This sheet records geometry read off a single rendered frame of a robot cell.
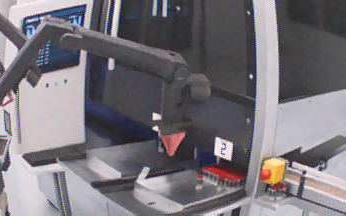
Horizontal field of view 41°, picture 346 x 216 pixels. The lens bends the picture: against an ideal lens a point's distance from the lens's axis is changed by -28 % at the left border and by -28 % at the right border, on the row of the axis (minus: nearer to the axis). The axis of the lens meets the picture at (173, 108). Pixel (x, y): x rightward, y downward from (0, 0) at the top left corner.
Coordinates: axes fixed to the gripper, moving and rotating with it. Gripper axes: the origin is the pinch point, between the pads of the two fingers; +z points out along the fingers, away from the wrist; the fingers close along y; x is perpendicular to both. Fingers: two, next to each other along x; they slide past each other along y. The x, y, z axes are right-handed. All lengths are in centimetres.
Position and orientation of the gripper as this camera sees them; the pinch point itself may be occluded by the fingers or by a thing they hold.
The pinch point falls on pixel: (170, 152)
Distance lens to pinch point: 175.2
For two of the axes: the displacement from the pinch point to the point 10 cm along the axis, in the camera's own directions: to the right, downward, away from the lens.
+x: -6.1, -2.3, 7.6
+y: 7.9, -1.4, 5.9
